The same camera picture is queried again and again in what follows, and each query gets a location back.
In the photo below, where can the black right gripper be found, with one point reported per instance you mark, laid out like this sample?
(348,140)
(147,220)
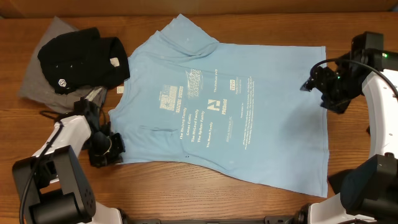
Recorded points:
(319,81)

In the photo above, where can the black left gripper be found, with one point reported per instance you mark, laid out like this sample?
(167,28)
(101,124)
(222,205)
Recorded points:
(114,157)

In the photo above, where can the light blue printed t-shirt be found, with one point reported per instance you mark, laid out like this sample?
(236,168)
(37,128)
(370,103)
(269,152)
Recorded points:
(236,109)

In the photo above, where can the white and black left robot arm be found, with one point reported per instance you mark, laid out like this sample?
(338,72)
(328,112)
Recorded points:
(51,184)

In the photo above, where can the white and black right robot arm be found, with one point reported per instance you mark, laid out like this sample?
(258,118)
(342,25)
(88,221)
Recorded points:
(368,193)

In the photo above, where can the black folded garment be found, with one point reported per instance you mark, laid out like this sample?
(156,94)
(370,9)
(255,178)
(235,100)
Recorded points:
(83,58)

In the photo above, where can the grey folded garment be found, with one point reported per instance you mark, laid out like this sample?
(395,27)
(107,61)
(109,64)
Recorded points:
(35,86)

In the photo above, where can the black cloth at table edge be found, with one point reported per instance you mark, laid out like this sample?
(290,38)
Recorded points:
(337,181)

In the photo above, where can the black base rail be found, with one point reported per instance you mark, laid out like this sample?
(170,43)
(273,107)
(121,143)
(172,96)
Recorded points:
(217,220)

